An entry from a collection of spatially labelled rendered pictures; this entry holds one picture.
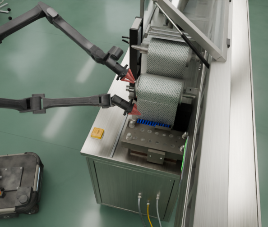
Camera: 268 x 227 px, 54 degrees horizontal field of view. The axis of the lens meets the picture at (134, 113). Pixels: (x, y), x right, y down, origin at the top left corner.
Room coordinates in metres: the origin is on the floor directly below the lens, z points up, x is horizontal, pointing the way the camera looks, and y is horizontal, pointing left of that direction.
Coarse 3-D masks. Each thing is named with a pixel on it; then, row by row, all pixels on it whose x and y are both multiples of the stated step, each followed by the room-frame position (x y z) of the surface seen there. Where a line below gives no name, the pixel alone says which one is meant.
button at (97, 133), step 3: (93, 129) 1.04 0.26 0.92; (96, 129) 1.04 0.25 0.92; (99, 129) 1.04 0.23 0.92; (102, 129) 1.04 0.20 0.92; (93, 132) 1.01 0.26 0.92; (96, 132) 1.01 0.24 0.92; (99, 132) 1.02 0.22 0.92; (102, 132) 1.02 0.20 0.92; (93, 135) 0.99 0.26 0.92; (96, 135) 0.99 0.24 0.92; (99, 135) 0.99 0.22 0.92; (99, 138) 0.98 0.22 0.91
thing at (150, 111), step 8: (144, 104) 1.05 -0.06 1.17; (152, 104) 1.03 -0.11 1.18; (160, 104) 1.02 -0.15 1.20; (144, 112) 1.05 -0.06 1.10; (152, 112) 1.03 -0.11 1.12; (160, 112) 1.02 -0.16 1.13; (168, 112) 1.01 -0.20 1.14; (152, 120) 1.03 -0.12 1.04; (160, 120) 1.02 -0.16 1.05; (168, 120) 1.01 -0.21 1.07
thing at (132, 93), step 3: (129, 87) 1.17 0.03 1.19; (132, 87) 1.17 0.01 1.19; (129, 90) 1.15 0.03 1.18; (132, 90) 1.15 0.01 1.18; (129, 93) 1.17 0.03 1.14; (132, 93) 1.17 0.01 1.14; (129, 96) 1.15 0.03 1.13; (132, 96) 1.14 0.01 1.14; (135, 96) 1.14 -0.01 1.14; (129, 99) 1.15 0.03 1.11; (135, 99) 1.14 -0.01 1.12; (132, 102) 1.15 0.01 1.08; (135, 102) 1.14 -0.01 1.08; (129, 117) 1.16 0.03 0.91; (132, 117) 1.15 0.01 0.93; (135, 117) 1.14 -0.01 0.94; (135, 120) 1.14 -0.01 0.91
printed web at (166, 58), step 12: (156, 48) 1.30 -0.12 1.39; (168, 48) 1.29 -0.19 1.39; (180, 48) 1.28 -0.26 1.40; (156, 60) 1.28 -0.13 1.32; (168, 60) 1.26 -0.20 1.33; (180, 60) 1.24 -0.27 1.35; (156, 72) 1.28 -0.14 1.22; (168, 72) 1.26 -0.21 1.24; (180, 72) 1.24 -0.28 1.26; (144, 84) 1.08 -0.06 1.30; (156, 84) 1.07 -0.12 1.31; (168, 84) 1.07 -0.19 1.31; (180, 84) 1.07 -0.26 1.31; (144, 96) 1.05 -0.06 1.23; (156, 96) 1.03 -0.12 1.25; (168, 96) 1.02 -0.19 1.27
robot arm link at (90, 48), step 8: (48, 8) 1.43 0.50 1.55; (56, 16) 1.39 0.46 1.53; (56, 24) 1.37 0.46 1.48; (64, 24) 1.37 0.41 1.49; (64, 32) 1.34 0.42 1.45; (72, 32) 1.32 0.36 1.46; (80, 40) 1.28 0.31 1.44; (88, 48) 1.23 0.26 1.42; (96, 48) 1.23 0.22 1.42; (96, 56) 1.19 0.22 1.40
